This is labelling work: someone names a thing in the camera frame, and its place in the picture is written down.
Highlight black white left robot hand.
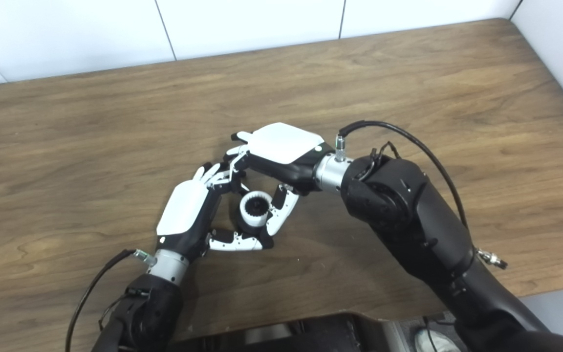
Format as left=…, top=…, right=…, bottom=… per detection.
left=156, top=163, right=275, bottom=262

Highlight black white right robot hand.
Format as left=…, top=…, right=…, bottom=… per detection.
left=223, top=122, right=335, bottom=235

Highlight white plastic ring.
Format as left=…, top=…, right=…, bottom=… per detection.
left=239, top=191, right=273, bottom=228

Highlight round black plastic part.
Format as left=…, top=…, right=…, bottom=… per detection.
left=235, top=197, right=268, bottom=236

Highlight black robot torso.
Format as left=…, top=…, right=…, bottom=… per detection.
left=169, top=313, right=458, bottom=352

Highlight white rounded foot cover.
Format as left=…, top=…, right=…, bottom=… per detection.
left=414, top=329, right=463, bottom=352

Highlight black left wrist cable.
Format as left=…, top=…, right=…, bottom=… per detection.
left=65, top=249, right=158, bottom=352

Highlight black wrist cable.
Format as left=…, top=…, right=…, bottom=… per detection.
left=336, top=121, right=508, bottom=269
left=65, top=249, right=158, bottom=352

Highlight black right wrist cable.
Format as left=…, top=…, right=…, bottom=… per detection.
left=336, top=121, right=508, bottom=269

